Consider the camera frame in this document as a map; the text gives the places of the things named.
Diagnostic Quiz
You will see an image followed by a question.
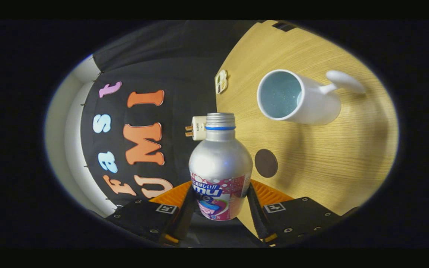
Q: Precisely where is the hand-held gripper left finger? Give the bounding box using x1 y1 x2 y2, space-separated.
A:
105 181 196 247

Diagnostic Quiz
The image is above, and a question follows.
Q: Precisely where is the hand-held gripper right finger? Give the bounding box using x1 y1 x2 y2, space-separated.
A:
246 179 360 247

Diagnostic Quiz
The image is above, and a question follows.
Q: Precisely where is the dark brown round coaster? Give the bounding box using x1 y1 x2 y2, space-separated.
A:
254 149 279 178

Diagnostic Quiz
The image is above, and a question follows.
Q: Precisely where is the silver bottle with red label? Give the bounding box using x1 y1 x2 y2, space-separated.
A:
188 112 253 221

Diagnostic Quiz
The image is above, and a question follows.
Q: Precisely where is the white cup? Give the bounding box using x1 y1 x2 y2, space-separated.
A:
257 69 366 125

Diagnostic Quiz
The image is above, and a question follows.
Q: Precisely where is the white toaster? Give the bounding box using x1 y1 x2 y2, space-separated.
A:
185 115 207 141

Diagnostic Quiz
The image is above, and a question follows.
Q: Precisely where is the wooden table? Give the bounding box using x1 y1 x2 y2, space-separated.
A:
214 20 399 239

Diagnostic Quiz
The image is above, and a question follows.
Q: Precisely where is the small white food tray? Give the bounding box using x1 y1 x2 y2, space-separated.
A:
215 69 229 94

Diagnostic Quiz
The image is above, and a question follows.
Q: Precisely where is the black backdrop cloth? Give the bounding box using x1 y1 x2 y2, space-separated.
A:
80 20 267 247

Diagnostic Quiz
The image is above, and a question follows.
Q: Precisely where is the black tape patch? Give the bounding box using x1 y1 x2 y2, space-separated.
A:
272 22 297 32

